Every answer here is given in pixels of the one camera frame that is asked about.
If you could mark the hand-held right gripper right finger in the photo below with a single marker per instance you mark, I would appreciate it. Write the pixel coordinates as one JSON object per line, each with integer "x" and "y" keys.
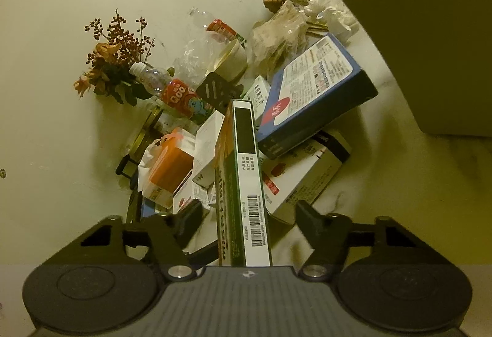
{"x": 307, "y": 221}

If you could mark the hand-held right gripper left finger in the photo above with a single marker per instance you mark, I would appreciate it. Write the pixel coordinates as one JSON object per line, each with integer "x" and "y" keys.
{"x": 188, "y": 218}

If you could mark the green edged barcode box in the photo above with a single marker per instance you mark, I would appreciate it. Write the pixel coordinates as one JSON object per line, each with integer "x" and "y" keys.
{"x": 248, "y": 175}

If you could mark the white box with black text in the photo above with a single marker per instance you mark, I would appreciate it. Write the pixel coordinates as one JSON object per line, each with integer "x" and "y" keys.
{"x": 207, "y": 145}

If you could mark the beige cardboard storage box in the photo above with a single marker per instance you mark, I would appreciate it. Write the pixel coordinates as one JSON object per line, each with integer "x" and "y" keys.
{"x": 430, "y": 53}

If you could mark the white marble desktop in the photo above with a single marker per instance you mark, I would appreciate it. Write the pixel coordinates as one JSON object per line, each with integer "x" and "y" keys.
{"x": 384, "y": 206}

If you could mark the white box red fruit picture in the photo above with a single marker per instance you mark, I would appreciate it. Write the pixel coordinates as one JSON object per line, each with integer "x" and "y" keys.
{"x": 303, "y": 179}

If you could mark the orange tissue pack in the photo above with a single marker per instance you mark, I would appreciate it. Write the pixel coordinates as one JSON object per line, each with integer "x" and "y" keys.
{"x": 169, "y": 164}

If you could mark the red label drink bottle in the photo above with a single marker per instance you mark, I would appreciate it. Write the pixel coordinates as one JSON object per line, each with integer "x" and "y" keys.
{"x": 180, "y": 97}

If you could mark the blue box with white label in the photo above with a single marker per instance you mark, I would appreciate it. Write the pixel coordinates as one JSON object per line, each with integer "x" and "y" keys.
{"x": 307, "y": 91}

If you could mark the black phone stand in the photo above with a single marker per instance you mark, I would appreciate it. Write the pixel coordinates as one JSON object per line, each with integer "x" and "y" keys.
{"x": 217, "y": 89}

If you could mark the green and white box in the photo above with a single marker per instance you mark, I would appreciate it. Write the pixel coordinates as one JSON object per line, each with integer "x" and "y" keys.
{"x": 256, "y": 97}

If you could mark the clear crumpled plastic wrap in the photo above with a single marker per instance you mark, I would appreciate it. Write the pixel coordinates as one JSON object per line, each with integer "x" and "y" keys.
{"x": 194, "y": 56}

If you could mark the dried flower bouquet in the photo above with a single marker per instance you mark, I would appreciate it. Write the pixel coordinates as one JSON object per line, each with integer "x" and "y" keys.
{"x": 111, "y": 60}

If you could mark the clear plastic bag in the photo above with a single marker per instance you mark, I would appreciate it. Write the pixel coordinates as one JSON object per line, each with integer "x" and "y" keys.
{"x": 278, "y": 37}

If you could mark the clear plastic bottle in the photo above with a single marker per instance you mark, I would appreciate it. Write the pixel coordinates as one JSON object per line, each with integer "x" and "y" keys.
{"x": 225, "y": 29}

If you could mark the crumpled white tissue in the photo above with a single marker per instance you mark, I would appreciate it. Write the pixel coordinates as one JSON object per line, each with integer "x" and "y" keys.
{"x": 330, "y": 14}

